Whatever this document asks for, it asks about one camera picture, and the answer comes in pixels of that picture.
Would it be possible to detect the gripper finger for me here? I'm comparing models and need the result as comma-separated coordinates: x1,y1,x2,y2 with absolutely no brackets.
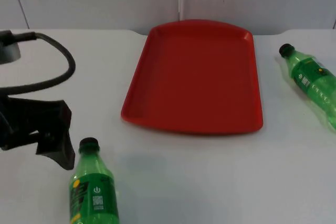
35,129,77,171

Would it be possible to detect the green plastic bottle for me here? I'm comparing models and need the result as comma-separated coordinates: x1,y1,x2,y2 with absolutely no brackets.
68,137,120,224
278,43,336,132

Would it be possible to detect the red plastic tray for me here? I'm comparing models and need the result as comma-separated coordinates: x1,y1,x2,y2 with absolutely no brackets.
120,19,264,135

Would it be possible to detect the black cable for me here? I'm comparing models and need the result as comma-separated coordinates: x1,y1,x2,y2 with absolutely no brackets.
0,31,77,95

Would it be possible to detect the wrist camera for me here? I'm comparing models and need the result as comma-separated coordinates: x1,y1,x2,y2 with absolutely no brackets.
0,30,22,65

